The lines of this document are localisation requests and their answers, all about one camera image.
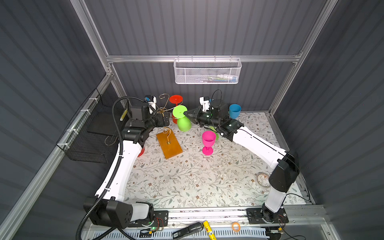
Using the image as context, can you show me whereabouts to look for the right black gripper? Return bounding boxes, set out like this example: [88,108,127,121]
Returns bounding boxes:
[183,107,220,130]

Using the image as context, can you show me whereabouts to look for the green wine glass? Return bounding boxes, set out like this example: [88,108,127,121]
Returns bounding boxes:
[209,126,220,141]
[173,105,192,132]

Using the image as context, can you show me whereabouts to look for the red wine glass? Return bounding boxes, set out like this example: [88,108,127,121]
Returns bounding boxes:
[170,95,183,124]

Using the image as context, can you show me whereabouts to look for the wooden base wire glass rack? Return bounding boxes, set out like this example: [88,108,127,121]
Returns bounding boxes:
[156,93,183,160]

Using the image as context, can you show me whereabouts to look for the pink wine glass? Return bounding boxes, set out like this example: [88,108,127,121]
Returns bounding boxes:
[202,131,216,156]

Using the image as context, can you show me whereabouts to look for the blue wine glass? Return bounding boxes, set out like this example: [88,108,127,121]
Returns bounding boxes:
[229,104,242,119]

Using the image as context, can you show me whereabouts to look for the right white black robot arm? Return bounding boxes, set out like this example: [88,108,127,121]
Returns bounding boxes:
[181,100,300,223]

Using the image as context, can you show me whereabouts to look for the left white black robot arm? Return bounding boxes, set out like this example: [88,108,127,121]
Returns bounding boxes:
[84,101,169,229]

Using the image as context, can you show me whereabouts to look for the yellow marker in black basket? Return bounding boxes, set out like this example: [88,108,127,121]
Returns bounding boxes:
[120,109,128,122]

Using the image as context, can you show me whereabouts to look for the red pencil cup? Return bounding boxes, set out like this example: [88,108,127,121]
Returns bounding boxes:
[138,147,145,157]

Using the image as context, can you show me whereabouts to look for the clear tape roll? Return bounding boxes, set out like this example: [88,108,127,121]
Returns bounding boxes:
[256,172,271,189]

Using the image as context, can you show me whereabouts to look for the black stapler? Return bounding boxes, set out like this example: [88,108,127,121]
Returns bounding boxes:
[172,222,204,240]

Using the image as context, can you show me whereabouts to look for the yellow glue tube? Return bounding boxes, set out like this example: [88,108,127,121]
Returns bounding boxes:
[203,221,217,240]

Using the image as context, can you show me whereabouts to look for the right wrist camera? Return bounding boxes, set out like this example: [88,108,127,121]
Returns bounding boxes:
[199,97,211,113]

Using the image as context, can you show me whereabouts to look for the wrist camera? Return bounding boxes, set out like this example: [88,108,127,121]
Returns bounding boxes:
[199,97,211,113]
[145,95,157,114]

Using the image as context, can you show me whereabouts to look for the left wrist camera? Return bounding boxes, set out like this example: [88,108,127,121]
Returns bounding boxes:
[145,95,157,114]

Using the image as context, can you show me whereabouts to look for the white wire wall basket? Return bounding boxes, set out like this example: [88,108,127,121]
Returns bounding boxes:
[173,57,242,85]

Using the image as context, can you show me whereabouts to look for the black wire wall basket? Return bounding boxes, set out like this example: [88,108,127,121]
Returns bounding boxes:
[57,86,119,164]

